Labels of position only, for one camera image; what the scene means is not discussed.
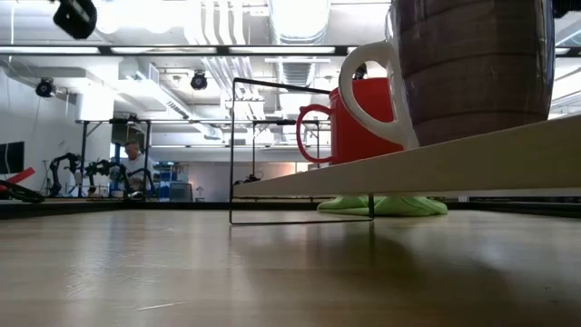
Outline black wall monitor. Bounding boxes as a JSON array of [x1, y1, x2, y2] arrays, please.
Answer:
[[0, 141, 25, 175]]

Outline grey box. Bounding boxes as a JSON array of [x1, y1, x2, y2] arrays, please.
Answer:
[[168, 181, 195, 203]]

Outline black aluminium table frame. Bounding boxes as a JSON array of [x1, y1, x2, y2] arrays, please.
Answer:
[[0, 195, 581, 220]]

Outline purple mug with white handle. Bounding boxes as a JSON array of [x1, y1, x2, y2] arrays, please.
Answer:
[[338, 5, 421, 152]]

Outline red mug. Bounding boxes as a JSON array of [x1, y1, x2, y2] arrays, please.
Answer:
[[295, 75, 406, 166]]

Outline black background table frame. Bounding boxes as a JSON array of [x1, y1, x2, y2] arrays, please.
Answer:
[[251, 117, 332, 183], [74, 116, 153, 199]]

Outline green cloth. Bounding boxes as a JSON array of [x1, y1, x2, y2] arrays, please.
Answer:
[[316, 193, 449, 218]]

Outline person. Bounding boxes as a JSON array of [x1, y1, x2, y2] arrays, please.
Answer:
[[118, 139, 156, 201]]

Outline light wooden board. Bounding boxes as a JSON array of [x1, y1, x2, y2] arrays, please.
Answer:
[[229, 76, 581, 227]]

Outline black curved hose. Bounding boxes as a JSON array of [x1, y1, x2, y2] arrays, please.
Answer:
[[0, 179, 46, 204]]

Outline red flat bar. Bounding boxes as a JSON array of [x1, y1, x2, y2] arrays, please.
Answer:
[[0, 166, 36, 188]]

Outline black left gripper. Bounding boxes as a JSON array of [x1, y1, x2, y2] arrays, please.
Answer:
[[52, 0, 99, 41]]

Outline round white ceiling duct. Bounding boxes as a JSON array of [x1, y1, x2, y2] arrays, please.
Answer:
[[267, 0, 333, 46]]

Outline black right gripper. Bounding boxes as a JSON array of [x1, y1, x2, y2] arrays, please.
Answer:
[[551, 0, 581, 19]]

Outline dark brown ribbed cup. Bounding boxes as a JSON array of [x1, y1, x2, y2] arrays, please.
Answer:
[[389, 0, 556, 147]]

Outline blue storage bins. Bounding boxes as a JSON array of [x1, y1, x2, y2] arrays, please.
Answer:
[[153, 163, 179, 202]]

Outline black overhead crossbar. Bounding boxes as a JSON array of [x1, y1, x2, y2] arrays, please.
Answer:
[[0, 44, 581, 58]]

